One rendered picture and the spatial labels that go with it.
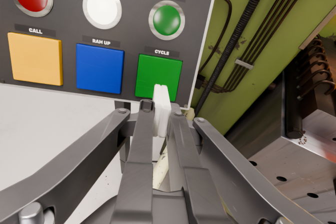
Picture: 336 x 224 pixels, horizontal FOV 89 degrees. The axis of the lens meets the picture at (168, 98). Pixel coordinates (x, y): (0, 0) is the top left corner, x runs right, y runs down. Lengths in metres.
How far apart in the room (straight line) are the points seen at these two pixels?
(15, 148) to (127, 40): 1.31
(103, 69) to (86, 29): 0.07
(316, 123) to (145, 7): 0.45
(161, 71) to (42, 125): 1.33
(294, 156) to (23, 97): 1.74
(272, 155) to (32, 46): 0.56
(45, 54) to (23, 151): 1.19
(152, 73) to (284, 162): 0.41
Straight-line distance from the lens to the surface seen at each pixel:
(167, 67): 0.30
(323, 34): 0.93
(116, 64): 0.30
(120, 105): 0.57
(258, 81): 0.62
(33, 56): 0.35
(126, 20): 0.30
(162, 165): 0.61
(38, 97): 1.72
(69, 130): 1.46
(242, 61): 0.56
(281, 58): 0.57
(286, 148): 0.50
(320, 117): 0.51
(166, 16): 0.30
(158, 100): 0.16
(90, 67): 0.32
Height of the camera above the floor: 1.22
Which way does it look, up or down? 49 degrees down
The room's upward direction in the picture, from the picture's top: 16 degrees clockwise
